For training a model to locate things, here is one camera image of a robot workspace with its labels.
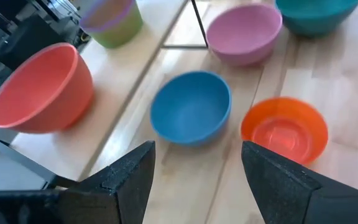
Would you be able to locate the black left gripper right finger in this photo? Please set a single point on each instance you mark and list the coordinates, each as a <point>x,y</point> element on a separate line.
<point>291,199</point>

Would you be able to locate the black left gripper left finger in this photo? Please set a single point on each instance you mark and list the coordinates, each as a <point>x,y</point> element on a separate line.
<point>73,208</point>

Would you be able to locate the orange translucent bowl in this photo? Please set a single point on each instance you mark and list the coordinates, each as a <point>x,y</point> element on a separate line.
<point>284,130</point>

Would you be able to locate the coral opaque bowl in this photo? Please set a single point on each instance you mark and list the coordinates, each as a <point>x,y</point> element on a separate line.
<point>42,90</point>

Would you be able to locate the blue opaque bowl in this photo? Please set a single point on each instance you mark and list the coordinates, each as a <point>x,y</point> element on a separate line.
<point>191,109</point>

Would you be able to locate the pink opaque bowl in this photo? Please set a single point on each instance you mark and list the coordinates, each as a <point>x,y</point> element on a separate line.
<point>244,34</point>

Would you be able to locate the teal opaque bowl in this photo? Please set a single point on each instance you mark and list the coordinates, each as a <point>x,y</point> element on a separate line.
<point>315,15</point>

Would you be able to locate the purple translucent bowl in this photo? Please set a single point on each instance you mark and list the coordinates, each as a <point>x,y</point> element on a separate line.
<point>107,14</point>

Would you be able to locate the wooden shelf with black legs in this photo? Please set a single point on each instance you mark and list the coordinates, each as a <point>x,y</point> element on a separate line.
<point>117,71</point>

